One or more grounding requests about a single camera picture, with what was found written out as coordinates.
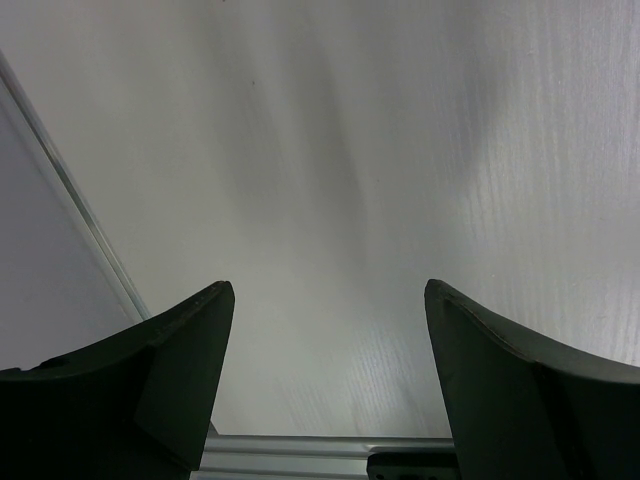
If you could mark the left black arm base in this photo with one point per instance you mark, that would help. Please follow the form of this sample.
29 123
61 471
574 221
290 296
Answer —
421 465

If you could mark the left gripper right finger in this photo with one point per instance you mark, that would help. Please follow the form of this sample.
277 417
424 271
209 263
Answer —
524 406

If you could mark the aluminium mounting rail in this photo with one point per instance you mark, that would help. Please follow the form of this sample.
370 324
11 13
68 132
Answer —
278 457

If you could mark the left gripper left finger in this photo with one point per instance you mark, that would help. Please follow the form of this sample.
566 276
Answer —
135 405

